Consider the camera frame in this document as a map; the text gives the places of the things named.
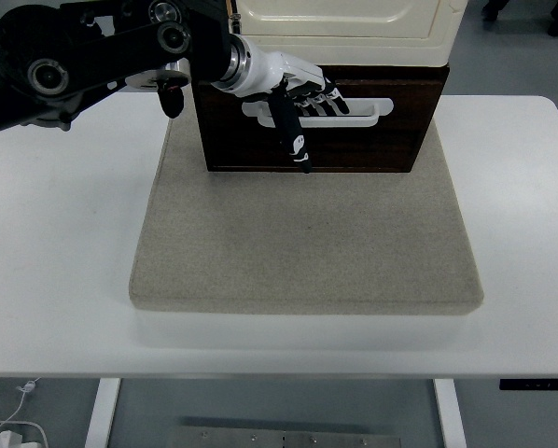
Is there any cream cabinet door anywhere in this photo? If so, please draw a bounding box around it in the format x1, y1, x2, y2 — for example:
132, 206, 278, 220
234, 0, 443, 41

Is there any dark wooden drawer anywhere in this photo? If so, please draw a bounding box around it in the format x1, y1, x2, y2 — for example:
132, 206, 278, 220
197, 77, 444, 172

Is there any white power adapter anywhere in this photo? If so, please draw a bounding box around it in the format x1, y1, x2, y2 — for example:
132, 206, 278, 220
0, 431, 31, 448

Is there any white drawer handle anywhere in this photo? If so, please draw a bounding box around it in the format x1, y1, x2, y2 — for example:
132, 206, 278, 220
241, 96, 396, 130

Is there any dark wooden drawer housing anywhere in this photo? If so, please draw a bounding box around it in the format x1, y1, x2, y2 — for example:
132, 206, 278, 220
188, 59, 451, 175

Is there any black table control panel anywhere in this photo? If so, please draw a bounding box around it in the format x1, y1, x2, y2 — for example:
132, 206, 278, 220
498, 378, 558, 392

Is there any white table leg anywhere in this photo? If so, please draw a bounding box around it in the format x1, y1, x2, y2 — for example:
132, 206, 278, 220
83, 377, 121, 448
432, 378, 467, 448

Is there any grey metal plate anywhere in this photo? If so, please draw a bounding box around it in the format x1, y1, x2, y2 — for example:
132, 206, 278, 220
166, 424, 404, 448

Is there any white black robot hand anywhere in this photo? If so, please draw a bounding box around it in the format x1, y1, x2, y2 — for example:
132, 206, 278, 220
211, 36, 351, 175

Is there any white cable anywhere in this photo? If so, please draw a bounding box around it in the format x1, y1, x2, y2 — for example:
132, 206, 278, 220
0, 376, 49, 448

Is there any grey felt mat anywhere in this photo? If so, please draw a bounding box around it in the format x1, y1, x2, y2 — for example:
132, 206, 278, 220
128, 73, 486, 316

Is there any cream upper cabinet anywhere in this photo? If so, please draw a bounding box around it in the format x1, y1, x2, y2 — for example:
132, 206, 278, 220
227, 0, 470, 67

